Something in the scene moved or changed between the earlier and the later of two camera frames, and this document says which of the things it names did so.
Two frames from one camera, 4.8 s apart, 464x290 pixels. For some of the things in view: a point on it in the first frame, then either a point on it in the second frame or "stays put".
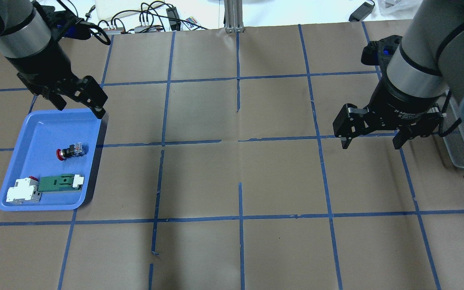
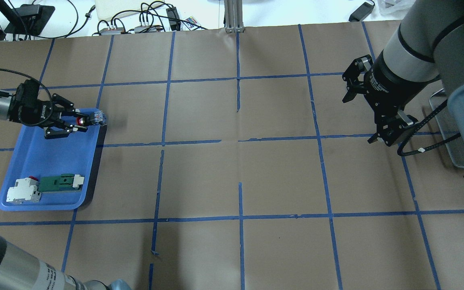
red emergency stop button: [76, 150] → [97, 117]
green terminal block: [65, 182] stays put
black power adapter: [361, 13] stays put
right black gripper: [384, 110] → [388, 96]
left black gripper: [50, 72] → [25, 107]
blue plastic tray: [44, 133] stays put
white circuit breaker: [25, 191] stays put
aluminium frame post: [233, 10] stays put
